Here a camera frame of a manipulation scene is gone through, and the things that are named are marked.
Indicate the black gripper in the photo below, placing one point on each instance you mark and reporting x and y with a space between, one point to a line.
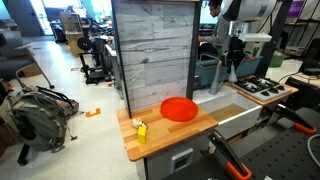
237 46

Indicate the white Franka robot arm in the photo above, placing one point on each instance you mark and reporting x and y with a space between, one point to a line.
248 9

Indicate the teal planter box with plants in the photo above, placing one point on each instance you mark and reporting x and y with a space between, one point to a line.
206 71

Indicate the person in grey hoodie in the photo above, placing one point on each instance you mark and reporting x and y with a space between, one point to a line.
218 31

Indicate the grey toy stove top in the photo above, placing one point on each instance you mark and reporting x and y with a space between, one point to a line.
261 88

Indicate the green bin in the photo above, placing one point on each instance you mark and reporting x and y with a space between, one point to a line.
276 60

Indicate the white sink basin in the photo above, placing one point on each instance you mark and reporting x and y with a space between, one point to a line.
233 116

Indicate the wooden stove counter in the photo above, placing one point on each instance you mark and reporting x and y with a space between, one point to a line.
290 90

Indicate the red plastic plate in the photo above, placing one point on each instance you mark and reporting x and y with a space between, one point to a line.
179 109

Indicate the purple monitor screen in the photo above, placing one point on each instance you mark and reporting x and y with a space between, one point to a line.
296 8

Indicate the wooden countertop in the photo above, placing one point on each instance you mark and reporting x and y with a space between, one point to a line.
160 133

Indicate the black perforated table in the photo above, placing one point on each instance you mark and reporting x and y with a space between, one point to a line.
283 156

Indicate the grey cabinet with drawer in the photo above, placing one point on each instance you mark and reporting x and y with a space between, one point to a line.
173 158

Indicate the small white toy object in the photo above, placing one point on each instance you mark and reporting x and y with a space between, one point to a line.
136 123

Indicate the yellow block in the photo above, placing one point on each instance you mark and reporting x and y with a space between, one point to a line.
142 135

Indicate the black equipment stand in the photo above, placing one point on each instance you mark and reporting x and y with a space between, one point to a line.
93 60

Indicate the beige cabinet cart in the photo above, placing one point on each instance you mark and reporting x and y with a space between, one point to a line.
73 31

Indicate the grey backpack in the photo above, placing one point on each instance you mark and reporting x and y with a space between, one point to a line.
40 120

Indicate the grey office chair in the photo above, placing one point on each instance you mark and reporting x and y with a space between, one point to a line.
20 60

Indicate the grey wood wall panel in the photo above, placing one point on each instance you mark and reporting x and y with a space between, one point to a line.
155 53

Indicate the orange floor bracket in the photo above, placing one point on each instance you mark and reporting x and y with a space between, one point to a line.
93 113

